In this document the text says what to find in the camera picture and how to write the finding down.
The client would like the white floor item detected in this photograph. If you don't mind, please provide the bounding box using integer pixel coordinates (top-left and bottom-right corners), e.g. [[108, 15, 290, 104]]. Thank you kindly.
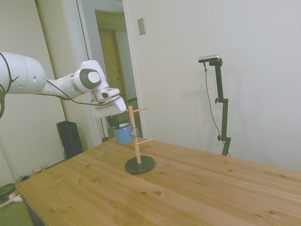
[[8, 193, 24, 203]]

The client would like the metal wall plate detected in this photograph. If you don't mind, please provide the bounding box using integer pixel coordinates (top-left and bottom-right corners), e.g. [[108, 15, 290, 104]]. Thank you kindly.
[[137, 17, 146, 36]]

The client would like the blue enamel mug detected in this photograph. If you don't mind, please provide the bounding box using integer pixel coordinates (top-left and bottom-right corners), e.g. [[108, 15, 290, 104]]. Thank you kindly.
[[113, 123, 140, 145]]

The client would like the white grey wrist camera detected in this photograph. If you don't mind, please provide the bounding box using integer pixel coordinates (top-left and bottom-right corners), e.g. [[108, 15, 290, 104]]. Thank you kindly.
[[97, 88, 120, 100]]

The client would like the grey depth camera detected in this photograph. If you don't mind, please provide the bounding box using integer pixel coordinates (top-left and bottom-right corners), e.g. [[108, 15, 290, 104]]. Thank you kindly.
[[198, 54, 222, 64]]

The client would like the black articulated camera stand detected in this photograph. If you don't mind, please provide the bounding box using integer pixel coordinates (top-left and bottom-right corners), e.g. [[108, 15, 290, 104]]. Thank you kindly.
[[208, 58, 232, 157]]

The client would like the green round floor item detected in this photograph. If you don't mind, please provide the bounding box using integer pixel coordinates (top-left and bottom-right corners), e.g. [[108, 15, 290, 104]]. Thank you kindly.
[[0, 183, 17, 201]]

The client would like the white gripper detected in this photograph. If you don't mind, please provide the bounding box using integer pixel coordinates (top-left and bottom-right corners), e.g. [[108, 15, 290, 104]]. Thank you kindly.
[[94, 96, 127, 129]]

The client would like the wooden mug tree black base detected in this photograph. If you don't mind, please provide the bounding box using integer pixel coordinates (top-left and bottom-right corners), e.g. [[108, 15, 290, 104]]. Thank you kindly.
[[124, 105, 156, 175]]

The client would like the tall black box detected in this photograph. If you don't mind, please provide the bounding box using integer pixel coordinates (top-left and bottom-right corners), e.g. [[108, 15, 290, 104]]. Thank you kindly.
[[56, 121, 84, 161]]

